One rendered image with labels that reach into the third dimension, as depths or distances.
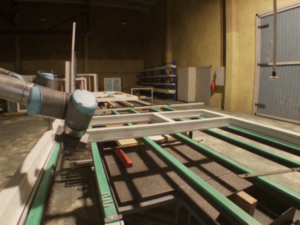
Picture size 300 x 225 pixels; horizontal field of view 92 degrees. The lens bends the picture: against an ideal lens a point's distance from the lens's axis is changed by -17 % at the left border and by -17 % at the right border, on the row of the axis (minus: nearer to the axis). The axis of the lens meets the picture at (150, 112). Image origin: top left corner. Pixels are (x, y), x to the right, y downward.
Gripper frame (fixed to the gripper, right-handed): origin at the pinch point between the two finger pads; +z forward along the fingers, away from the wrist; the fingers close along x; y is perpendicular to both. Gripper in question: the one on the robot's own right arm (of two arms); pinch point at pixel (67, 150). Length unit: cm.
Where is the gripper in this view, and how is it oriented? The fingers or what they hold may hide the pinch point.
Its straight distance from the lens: 84.0
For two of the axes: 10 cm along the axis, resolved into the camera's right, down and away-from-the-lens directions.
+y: -0.6, -6.9, 7.2
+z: -5.0, 6.5, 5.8
